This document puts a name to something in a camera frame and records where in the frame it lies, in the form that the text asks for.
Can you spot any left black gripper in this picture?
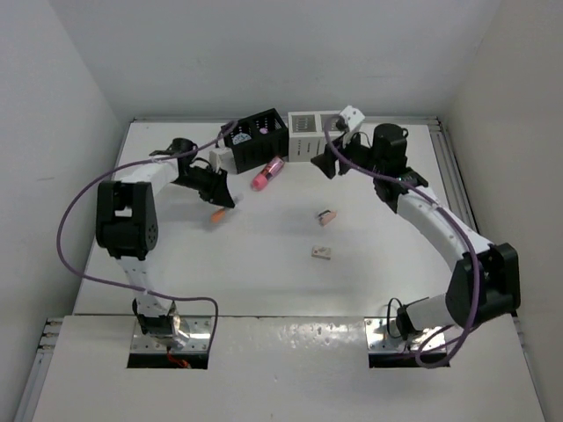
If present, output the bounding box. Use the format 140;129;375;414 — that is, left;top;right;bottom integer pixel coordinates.
172;164;235;207

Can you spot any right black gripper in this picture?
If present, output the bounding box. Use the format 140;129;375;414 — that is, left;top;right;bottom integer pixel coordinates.
311;127;384;178

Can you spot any orange cap marker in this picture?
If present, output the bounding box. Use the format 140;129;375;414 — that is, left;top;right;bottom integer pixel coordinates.
210;193;244;224

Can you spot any blue cap glue stick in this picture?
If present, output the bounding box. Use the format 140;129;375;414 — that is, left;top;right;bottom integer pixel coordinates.
232;133;252;145

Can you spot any black slotted container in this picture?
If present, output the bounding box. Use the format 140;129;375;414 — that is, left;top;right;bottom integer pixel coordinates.
223;108;289;174

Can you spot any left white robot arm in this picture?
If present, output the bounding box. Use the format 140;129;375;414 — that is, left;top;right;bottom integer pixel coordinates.
96;138;236;349

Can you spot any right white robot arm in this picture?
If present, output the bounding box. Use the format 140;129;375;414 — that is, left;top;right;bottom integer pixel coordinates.
311;118;521;339

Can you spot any white slotted container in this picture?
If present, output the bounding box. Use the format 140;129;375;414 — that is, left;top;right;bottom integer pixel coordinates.
288;111;344;162

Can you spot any pink crayon tube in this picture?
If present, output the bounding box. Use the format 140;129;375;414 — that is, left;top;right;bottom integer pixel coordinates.
251;156;285;191

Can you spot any pink mini stapler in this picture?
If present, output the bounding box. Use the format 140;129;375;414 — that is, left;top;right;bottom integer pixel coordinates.
316;209;338;227

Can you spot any small eraser box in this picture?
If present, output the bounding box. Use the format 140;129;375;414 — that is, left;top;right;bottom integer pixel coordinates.
311;245;332;260

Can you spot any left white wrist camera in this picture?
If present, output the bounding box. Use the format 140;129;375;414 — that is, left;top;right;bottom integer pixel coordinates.
208;148;234;169

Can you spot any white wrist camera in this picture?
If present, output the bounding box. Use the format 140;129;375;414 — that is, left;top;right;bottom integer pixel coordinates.
335;105;365;133
208;148;234;169

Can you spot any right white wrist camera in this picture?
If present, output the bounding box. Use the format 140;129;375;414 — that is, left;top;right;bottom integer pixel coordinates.
335;105;365;133

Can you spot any right aluminium frame rail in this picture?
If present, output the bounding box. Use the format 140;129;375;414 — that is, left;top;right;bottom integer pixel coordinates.
428;118;479;231

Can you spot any aluminium frame rail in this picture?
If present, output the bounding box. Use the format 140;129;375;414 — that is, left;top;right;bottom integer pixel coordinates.
13;317;63;422
428;118;479;231

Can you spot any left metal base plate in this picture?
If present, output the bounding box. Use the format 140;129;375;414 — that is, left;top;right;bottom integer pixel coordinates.
129;316;211;354

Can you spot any metal base plate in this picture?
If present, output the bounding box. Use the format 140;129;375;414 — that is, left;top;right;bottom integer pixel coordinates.
129;316;211;354
364;316;448;354

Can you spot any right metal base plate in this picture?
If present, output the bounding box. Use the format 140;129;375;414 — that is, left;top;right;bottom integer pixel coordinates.
364;316;448;354

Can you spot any left aluminium frame rail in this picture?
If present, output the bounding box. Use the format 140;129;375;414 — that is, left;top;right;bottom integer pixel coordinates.
13;317;63;422

